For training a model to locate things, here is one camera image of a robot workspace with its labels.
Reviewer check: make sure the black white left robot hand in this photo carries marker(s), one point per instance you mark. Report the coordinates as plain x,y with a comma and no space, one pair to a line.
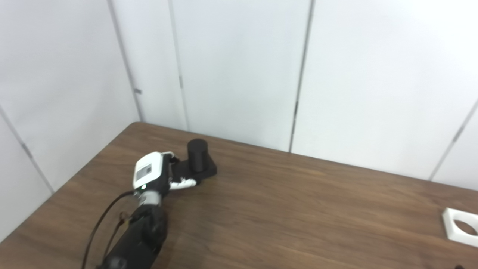
147,172

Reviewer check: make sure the black peg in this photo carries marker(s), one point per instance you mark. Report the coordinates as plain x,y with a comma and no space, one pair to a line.
197,157

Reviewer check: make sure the white square piece with hole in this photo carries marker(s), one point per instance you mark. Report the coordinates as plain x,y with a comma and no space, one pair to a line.
450,228

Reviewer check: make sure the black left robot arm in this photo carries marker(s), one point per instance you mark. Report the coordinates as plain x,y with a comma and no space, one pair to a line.
138,239

